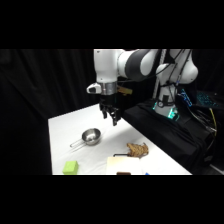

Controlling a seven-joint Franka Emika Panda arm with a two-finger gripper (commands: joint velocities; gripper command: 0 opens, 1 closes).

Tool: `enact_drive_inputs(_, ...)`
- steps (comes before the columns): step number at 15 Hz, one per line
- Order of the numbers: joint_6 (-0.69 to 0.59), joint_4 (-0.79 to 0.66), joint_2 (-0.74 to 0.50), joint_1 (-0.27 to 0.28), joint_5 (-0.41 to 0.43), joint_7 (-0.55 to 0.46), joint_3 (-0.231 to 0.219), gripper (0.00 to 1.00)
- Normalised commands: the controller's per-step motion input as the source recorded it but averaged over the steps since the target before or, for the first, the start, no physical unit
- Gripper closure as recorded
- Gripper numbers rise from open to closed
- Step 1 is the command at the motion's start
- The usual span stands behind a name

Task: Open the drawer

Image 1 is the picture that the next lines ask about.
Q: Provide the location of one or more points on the small steel saucepan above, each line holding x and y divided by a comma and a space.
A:
91, 136

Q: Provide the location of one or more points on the striped tan plush toy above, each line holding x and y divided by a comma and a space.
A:
137, 150

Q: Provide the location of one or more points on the red drawer front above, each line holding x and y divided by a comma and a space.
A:
123, 173

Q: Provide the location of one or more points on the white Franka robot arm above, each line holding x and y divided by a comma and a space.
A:
106, 66

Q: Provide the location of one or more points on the wooden drawer box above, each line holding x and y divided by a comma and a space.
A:
124, 165

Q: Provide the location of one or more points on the green sponge block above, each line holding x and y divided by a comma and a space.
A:
70, 167

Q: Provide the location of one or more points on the tan wrist mount bracket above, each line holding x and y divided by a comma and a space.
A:
124, 90

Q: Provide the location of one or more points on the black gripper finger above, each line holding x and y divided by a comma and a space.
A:
104, 112
115, 117

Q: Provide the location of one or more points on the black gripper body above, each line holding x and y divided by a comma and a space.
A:
107, 100

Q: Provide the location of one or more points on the black cloth covered robot stand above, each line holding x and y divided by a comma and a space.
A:
166, 136

